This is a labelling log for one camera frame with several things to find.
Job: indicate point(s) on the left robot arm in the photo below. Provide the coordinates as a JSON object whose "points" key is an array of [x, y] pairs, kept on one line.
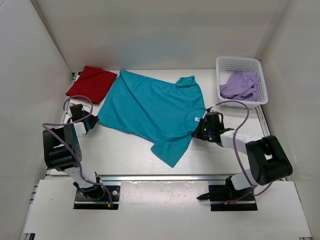
{"points": [[62, 152]]}

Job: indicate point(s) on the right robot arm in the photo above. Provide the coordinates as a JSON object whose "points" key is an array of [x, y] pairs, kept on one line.
{"points": [[262, 159]]}

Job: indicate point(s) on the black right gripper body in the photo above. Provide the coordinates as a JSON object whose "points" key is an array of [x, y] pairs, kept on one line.
{"points": [[204, 132]]}

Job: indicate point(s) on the white plastic basket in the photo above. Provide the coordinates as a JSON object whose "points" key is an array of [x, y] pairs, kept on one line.
{"points": [[227, 65]]}

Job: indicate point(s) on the purple t shirt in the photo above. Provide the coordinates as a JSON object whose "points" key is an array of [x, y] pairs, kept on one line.
{"points": [[242, 86]]}

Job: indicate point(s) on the aluminium table edge rail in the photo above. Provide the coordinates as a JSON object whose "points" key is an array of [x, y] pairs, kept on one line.
{"points": [[164, 177]]}

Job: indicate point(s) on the teal t shirt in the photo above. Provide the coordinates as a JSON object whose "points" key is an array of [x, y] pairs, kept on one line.
{"points": [[163, 113]]}

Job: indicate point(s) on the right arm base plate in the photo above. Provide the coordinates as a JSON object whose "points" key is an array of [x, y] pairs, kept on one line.
{"points": [[225, 198]]}

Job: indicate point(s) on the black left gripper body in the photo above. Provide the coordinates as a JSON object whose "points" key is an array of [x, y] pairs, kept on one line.
{"points": [[92, 120]]}

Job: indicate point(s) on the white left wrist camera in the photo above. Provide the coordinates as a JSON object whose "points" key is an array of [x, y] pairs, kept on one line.
{"points": [[72, 103]]}

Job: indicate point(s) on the red t shirt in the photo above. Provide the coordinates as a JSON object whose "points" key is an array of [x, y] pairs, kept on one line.
{"points": [[94, 83]]}

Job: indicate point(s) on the right side aluminium rail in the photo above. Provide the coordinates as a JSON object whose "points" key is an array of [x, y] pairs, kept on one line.
{"points": [[262, 121]]}

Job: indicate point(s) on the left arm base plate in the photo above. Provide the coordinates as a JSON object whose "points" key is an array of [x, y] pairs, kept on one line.
{"points": [[103, 202]]}

